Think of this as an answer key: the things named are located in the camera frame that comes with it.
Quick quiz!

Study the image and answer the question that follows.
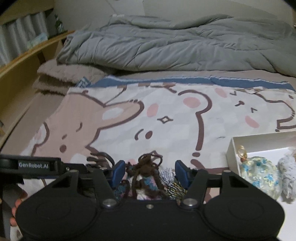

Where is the grey quilted duvet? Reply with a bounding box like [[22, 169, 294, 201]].
[[57, 15, 295, 77]]

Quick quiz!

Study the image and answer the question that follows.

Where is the tissue pack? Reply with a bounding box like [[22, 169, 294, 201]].
[[27, 33, 48, 50]]

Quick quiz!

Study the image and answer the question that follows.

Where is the dark brown knitted scrunchie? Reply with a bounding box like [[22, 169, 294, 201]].
[[114, 152, 169, 200]]

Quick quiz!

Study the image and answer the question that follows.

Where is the grey curtain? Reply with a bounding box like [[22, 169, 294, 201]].
[[1, 12, 49, 66]]

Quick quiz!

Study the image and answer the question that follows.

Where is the striped metallic scrunchie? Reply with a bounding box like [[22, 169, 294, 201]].
[[159, 168, 187, 200]]

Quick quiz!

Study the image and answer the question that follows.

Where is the beige fleece blanket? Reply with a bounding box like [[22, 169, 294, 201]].
[[32, 59, 114, 95]]

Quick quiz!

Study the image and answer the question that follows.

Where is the white charger cable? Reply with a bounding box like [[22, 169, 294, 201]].
[[106, 0, 125, 18]]

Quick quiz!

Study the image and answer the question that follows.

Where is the person's left hand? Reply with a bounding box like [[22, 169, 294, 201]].
[[10, 190, 28, 227]]

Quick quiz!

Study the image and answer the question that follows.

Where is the wooden bedside shelf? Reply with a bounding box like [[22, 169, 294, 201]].
[[0, 29, 76, 149]]

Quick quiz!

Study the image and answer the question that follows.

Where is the floral silk round pouch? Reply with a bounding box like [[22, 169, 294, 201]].
[[237, 146, 282, 200]]

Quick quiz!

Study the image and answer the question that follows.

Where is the black hair claw clip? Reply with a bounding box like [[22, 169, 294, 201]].
[[86, 152, 115, 169]]

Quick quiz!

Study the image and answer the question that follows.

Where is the white shallow cardboard box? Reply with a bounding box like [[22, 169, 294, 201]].
[[226, 131, 296, 209]]

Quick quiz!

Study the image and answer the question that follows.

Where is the cartoon bear print blanket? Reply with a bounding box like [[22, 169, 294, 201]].
[[23, 77, 295, 171]]

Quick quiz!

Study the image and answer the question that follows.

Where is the green glass bottle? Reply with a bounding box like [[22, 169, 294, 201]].
[[55, 14, 65, 34]]

